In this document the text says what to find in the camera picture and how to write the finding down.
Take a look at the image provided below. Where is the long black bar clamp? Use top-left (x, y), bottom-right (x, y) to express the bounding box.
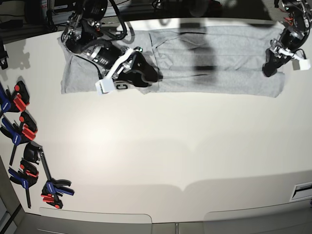
top-left (23, 143), bottom-right (75, 209)

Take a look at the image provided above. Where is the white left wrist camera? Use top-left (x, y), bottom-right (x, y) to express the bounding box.
top-left (292, 58), bottom-right (311, 71)

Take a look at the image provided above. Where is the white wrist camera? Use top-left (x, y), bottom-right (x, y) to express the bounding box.
top-left (95, 78), bottom-right (116, 95)
top-left (292, 58), bottom-right (311, 71)

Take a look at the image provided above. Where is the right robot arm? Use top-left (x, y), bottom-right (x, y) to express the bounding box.
top-left (61, 0), bottom-right (158, 94)

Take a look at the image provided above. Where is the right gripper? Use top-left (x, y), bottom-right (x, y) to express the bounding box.
top-left (90, 45), bottom-right (158, 88)

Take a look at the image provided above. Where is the blue red bar clamp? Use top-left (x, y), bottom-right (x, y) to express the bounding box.
top-left (0, 111), bottom-right (38, 166)
top-left (8, 159), bottom-right (39, 209)
top-left (0, 77), bottom-right (30, 117)

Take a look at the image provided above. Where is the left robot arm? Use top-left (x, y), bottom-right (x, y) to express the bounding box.
top-left (262, 0), bottom-right (312, 77)

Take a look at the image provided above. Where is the grey T-shirt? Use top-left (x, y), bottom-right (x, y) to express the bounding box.
top-left (60, 24), bottom-right (287, 98)

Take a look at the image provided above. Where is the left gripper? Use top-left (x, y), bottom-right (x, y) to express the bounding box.
top-left (262, 39), bottom-right (299, 77)

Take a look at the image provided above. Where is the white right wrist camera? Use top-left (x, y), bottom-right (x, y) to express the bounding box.
top-left (95, 78), bottom-right (116, 95)

